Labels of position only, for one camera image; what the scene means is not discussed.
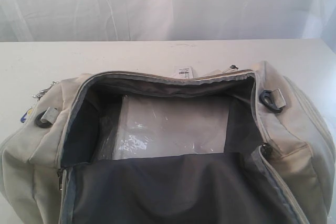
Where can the beige duffel bag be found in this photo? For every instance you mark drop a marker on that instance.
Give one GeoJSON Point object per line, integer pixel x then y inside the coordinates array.
{"type": "Point", "coordinates": [277, 166]}

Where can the clear plastic packet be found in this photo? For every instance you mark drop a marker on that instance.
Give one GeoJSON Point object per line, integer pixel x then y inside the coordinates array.
{"type": "Point", "coordinates": [145, 127]}

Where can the white paper hang tag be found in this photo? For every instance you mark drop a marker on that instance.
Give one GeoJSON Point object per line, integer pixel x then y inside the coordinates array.
{"type": "Point", "coordinates": [183, 72]}

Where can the white backdrop curtain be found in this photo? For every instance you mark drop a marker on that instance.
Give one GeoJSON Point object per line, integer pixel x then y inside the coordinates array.
{"type": "Point", "coordinates": [131, 20]}

